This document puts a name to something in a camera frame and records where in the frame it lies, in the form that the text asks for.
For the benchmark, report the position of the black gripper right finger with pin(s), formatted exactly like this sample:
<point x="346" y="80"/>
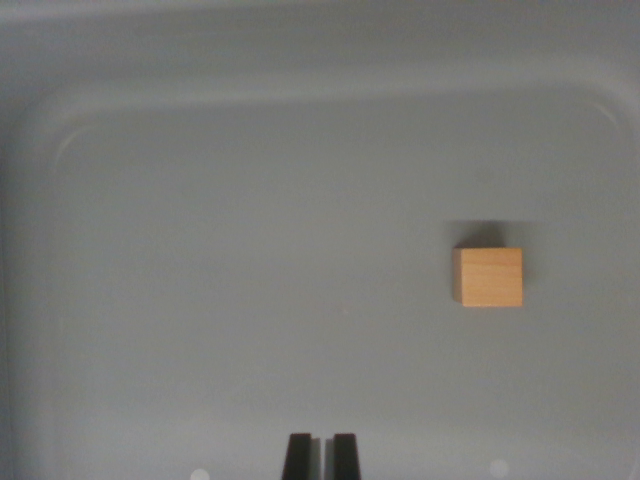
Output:
<point x="345" y="457"/>

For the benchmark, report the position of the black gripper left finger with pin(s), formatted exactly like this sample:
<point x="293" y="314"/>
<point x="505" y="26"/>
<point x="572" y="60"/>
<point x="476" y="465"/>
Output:
<point x="300" y="457"/>

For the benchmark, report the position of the wooden cube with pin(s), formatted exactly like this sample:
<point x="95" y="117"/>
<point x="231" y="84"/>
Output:
<point x="491" y="276"/>

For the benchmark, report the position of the grey plastic tray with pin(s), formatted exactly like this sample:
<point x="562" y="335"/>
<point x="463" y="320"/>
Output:
<point x="250" y="225"/>

